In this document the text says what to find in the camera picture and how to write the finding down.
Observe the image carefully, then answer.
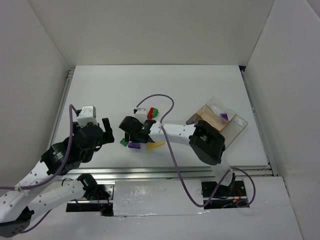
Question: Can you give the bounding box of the purple arch lego piece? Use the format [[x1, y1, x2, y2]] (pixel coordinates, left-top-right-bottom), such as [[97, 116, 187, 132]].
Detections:
[[127, 142, 141, 150]]

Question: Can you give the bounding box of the small purple lego brick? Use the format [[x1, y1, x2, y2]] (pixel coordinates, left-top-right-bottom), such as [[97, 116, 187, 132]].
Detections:
[[220, 113, 229, 121]]

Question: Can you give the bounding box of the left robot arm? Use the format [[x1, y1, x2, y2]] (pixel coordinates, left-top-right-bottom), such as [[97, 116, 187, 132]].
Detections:
[[0, 118, 115, 238]]

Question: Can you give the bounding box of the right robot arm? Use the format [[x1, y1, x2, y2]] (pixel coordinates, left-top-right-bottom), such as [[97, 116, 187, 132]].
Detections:
[[119, 116, 235, 188]]

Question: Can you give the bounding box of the green square lego brick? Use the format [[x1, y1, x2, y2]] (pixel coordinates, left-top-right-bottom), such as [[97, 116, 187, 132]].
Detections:
[[119, 138, 129, 147]]

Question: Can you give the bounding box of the yellow long lego plate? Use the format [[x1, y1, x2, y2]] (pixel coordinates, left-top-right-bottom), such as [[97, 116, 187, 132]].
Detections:
[[146, 141, 165, 151]]

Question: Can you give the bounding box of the red green lego block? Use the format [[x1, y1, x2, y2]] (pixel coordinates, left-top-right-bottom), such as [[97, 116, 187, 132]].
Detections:
[[147, 107, 159, 120]]

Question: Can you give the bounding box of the foil covered panel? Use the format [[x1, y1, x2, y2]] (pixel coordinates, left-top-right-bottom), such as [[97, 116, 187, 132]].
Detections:
[[113, 180, 205, 217]]

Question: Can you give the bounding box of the clear compartment container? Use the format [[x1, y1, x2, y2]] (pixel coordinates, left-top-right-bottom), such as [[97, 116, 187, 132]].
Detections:
[[186, 97, 248, 149]]

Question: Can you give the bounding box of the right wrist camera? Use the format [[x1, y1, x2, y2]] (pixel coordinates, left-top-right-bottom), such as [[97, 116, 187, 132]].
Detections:
[[133, 108, 148, 123]]

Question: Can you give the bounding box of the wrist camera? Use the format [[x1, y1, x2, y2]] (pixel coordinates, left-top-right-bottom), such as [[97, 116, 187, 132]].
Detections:
[[133, 108, 148, 123], [76, 105, 98, 128]]

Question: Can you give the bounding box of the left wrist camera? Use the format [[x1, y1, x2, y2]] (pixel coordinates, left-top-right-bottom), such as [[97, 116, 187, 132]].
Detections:
[[76, 105, 98, 128]]

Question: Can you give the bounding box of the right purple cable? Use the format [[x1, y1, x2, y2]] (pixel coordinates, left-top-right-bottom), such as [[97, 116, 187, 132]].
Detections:
[[134, 93, 257, 208]]

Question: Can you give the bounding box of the aluminium frame rail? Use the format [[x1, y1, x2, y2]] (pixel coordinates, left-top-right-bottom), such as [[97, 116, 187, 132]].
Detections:
[[59, 166, 273, 182]]

